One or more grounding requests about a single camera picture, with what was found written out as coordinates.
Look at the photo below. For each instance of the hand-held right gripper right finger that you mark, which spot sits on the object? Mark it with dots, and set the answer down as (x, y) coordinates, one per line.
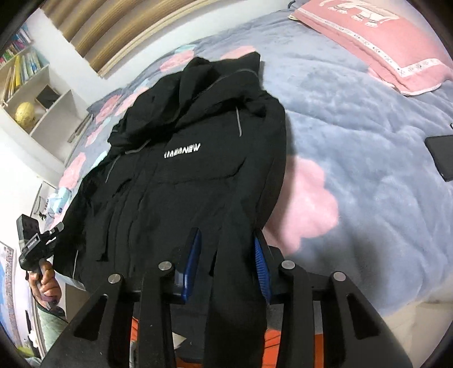
(263, 272)

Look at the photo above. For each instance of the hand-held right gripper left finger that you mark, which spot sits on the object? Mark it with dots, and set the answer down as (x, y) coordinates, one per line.
(191, 269)

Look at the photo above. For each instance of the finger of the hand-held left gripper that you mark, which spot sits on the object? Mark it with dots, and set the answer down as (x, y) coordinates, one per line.
(56, 230)

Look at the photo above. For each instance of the black hooded jacket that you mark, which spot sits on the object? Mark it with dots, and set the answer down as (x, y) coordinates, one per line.
(198, 177)

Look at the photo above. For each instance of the person's left hand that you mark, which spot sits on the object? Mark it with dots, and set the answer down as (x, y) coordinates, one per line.
(46, 288)

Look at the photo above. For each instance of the blue white tissue pack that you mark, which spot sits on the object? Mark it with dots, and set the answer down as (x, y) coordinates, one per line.
(60, 203)

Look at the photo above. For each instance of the orange object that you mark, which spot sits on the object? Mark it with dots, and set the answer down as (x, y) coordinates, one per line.
(274, 339)

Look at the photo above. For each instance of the golden globe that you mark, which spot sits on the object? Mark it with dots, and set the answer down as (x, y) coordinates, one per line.
(24, 113)

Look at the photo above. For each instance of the white bookshelf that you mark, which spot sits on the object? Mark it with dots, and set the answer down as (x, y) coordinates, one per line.
(63, 106)

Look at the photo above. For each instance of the black box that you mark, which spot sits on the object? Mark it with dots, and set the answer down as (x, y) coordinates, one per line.
(47, 98)

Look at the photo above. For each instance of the grey pink floral blanket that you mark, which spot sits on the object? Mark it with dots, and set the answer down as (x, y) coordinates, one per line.
(354, 141)

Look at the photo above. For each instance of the row of yellow leaning books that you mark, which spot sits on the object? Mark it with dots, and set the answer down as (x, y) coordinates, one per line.
(24, 72)

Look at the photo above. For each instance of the row of thin colourful books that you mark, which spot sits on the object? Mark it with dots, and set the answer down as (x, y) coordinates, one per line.
(16, 46)

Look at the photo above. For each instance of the black phone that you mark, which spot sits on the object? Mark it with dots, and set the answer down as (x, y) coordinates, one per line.
(442, 155)

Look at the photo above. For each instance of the pink pillow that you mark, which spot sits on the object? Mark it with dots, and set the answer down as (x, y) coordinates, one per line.
(371, 35)

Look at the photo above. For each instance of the wall poster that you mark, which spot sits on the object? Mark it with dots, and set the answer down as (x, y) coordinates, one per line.
(7, 283)

